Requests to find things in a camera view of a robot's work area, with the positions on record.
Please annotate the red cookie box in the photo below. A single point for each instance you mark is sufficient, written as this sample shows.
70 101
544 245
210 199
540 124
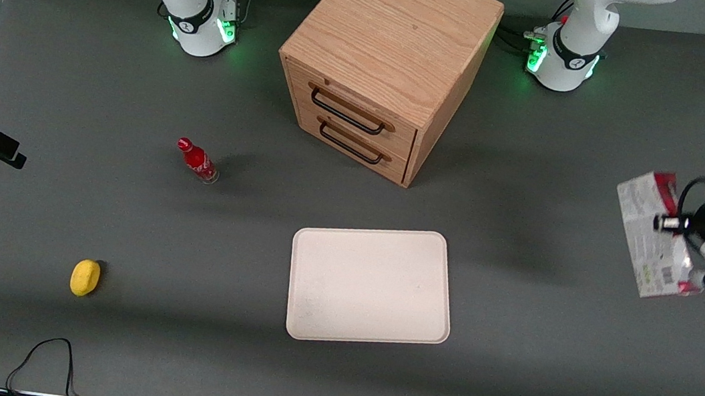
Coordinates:
642 220

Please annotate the beige plastic tray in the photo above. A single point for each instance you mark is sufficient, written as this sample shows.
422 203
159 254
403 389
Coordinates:
368 287

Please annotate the yellow lemon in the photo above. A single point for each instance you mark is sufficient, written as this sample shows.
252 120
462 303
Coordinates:
84 277

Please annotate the red cola bottle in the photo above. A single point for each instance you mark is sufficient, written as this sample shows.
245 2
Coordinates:
197 161

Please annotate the wooden drawer front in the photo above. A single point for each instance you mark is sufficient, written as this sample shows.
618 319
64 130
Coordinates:
396 170
400 140

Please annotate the wooden drawer cabinet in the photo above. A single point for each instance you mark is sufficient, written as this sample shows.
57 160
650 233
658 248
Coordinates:
393 28

